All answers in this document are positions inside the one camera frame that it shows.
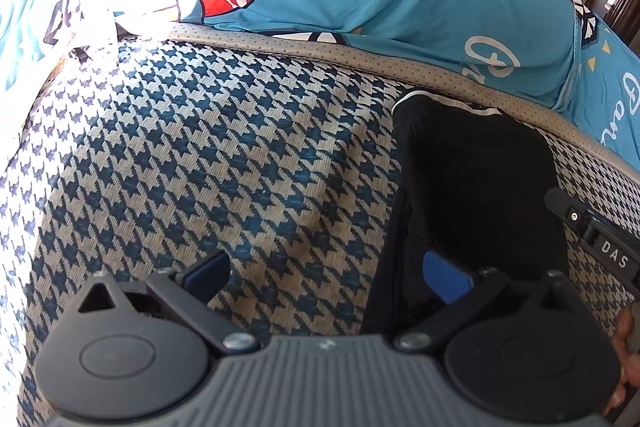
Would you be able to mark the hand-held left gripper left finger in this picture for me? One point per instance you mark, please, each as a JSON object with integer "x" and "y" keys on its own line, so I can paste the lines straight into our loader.
{"x": 205, "y": 277}

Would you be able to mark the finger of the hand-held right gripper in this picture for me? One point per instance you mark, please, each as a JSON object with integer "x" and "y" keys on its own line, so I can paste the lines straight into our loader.
{"x": 570, "y": 213}

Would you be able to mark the black t-shirt red print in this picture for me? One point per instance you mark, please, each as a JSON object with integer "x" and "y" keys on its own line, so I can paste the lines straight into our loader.
{"x": 475, "y": 187}

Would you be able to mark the white blue printed sheet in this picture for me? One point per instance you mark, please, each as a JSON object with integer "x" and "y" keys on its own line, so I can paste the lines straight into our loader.
{"x": 30, "y": 7}

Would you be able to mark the person's right hand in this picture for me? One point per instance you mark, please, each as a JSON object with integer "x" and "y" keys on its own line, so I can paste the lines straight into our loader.
{"x": 621, "y": 337}

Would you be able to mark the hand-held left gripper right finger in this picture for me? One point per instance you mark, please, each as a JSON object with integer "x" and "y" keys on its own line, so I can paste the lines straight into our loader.
{"x": 445, "y": 279}

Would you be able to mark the houndstooth bed mat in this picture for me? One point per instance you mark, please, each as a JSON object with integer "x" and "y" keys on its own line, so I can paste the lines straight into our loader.
{"x": 200, "y": 157}

